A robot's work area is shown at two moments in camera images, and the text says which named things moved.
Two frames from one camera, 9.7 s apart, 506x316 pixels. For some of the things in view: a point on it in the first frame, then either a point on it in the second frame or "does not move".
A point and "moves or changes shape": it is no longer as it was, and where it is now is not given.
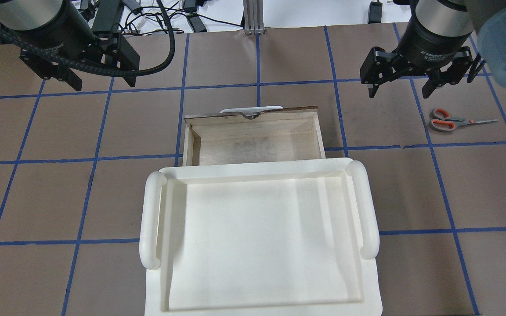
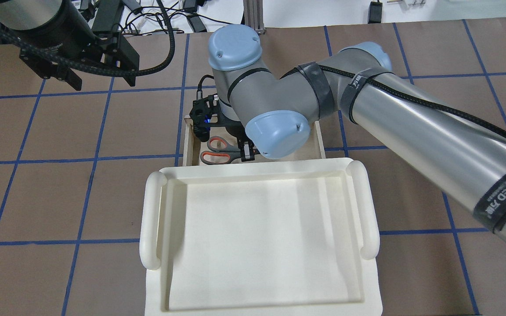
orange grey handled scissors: x=441 y=120 moves or changes shape
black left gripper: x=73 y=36 does not move
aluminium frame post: x=254 y=22 does not move
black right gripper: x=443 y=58 to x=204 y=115
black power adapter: x=375 y=12 does not move
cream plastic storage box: x=281 y=238 does not move
